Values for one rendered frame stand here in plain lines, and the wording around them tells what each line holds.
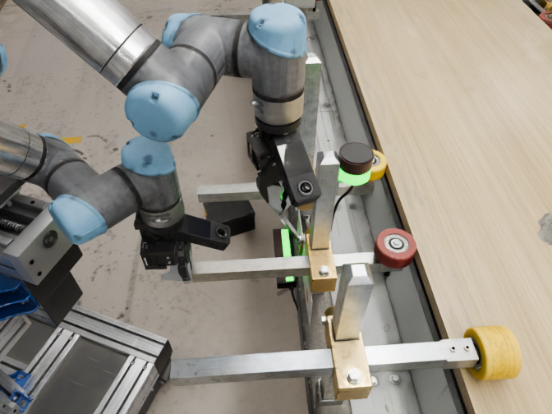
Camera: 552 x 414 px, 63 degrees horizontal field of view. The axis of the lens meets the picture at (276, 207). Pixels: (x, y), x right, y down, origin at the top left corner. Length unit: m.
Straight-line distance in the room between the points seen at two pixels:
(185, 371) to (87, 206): 0.28
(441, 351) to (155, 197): 0.50
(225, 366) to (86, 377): 0.96
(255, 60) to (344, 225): 0.79
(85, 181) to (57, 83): 2.67
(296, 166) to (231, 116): 2.09
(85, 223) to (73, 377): 1.01
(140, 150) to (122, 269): 1.40
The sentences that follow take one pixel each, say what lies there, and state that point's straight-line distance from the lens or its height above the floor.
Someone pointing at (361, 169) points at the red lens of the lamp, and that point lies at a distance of 0.77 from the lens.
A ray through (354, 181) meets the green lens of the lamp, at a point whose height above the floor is 1.08.
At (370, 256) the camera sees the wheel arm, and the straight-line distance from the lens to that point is 0.96.
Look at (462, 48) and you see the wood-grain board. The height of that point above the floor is 0.90.
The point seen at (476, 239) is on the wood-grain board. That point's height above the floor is 0.90.
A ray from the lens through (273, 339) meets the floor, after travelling 1.80.
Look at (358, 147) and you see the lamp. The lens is 0.79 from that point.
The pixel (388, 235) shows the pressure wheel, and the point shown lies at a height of 0.91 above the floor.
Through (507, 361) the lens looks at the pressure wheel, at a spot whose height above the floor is 0.97.
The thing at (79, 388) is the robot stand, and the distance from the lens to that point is 1.62.
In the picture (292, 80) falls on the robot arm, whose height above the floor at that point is 1.28.
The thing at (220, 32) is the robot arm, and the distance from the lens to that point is 0.63.
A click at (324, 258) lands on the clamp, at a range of 0.93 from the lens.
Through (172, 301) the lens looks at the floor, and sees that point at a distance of 1.93.
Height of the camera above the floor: 1.62
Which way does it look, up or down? 47 degrees down
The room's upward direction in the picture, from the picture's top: straight up
